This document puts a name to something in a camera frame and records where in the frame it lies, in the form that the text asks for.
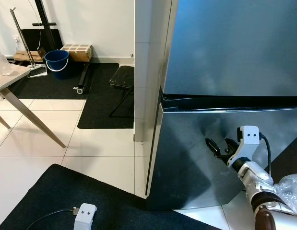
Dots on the taped cardboard box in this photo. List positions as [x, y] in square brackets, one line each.
[77, 51]

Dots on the black panel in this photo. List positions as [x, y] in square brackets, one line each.
[47, 39]

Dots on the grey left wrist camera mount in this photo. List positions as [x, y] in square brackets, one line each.
[85, 215]

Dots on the crumpled clear plastic bag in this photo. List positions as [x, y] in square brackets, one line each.
[290, 191]

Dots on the steel freezer door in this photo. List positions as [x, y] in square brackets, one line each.
[234, 48]

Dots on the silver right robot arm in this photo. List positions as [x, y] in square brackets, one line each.
[256, 177]

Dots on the light wooden dining table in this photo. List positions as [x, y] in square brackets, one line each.
[9, 79]

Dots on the black folding stool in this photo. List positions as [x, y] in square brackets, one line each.
[122, 76]

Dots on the blue bucket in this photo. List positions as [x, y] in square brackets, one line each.
[57, 64]

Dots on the black stand pole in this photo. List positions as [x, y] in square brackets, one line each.
[42, 12]

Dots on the black stand base with caster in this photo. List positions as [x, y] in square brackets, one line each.
[82, 76]

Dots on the flat brown cardboard box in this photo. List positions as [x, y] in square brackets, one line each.
[24, 57]

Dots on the frosted plastic bottle white cap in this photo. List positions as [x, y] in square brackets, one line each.
[2, 62]

